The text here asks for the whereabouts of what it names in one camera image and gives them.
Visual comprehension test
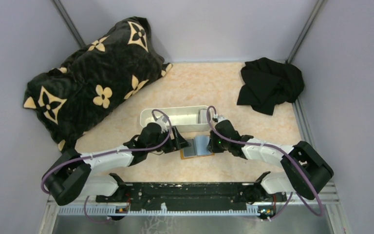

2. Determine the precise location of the mustard leather card holder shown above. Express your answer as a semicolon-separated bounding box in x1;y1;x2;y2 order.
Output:
180;135;214;160

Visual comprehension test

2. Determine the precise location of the stack of white cards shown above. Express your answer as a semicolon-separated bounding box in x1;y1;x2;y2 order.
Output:
198;109;208;124

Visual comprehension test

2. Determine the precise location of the white oblong plastic tray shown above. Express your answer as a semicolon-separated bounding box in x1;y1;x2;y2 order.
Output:
157;105;210;133

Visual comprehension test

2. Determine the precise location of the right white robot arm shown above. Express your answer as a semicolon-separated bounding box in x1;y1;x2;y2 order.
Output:
208;119;334;200

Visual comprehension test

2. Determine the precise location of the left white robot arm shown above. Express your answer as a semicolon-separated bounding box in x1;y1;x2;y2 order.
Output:
41;123;190;206

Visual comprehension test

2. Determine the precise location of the crumpled black cloth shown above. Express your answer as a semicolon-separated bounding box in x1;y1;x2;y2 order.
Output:
237;58;305;116

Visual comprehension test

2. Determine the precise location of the black floral patterned pillow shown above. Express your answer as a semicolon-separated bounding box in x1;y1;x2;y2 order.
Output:
23;17;172;152

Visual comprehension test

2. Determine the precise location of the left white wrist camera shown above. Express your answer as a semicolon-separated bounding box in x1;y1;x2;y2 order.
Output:
156;116;171;133

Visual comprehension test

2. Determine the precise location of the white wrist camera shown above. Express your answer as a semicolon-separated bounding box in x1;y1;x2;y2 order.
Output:
212;114;226;123
156;116;171;133

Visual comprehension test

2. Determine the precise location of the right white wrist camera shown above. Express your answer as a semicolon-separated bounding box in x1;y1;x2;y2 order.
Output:
212;114;226;123

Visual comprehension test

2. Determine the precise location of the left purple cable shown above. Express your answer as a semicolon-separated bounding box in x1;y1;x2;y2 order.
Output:
40;109;173;224

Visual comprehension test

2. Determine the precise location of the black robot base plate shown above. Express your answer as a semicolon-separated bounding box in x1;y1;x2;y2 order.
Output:
95;182;287;212

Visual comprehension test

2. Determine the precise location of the aluminium frame rail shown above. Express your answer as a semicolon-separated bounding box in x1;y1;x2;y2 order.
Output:
59;181;339;219

